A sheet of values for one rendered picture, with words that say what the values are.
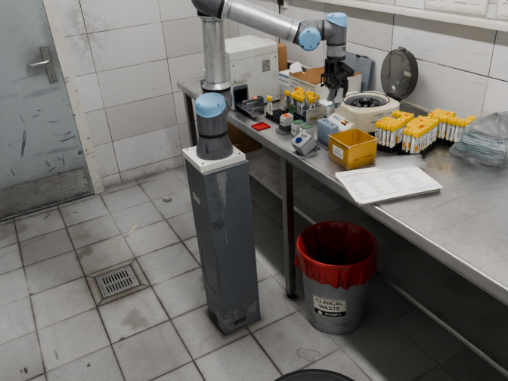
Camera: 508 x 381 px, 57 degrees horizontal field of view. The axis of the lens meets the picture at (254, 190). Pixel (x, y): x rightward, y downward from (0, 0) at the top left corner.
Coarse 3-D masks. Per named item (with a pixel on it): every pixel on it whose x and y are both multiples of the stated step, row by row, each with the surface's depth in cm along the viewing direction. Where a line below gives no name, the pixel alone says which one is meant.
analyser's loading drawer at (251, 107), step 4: (244, 100) 242; (248, 100) 232; (236, 104) 237; (240, 104) 236; (244, 104) 232; (248, 104) 228; (252, 104) 229; (256, 104) 230; (244, 108) 231; (248, 108) 229; (252, 108) 230; (256, 108) 225; (260, 108) 226; (248, 112) 228; (252, 112) 224; (256, 112) 225; (260, 112) 226; (252, 116) 225
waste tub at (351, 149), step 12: (348, 132) 185; (360, 132) 184; (336, 144) 178; (348, 144) 188; (360, 144) 173; (372, 144) 176; (336, 156) 180; (348, 156) 173; (360, 156) 176; (372, 156) 178; (348, 168) 176
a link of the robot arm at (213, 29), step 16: (208, 16) 174; (208, 32) 178; (224, 32) 181; (208, 48) 181; (224, 48) 183; (208, 64) 184; (224, 64) 186; (208, 80) 188; (224, 80) 189; (224, 96) 189
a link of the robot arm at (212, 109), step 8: (200, 96) 183; (208, 96) 182; (216, 96) 182; (200, 104) 178; (208, 104) 177; (216, 104) 177; (224, 104) 180; (200, 112) 179; (208, 112) 177; (216, 112) 178; (224, 112) 181; (200, 120) 180; (208, 120) 179; (216, 120) 180; (224, 120) 182; (200, 128) 182; (208, 128) 181; (216, 128) 181; (224, 128) 183
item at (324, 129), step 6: (318, 120) 195; (324, 120) 195; (318, 126) 196; (324, 126) 192; (330, 126) 189; (336, 126) 189; (318, 132) 198; (324, 132) 193; (330, 132) 189; (336, 132) 190; (318, 138) 199; (324, 138) 194; (318, 144) 197; (324, 144) 195
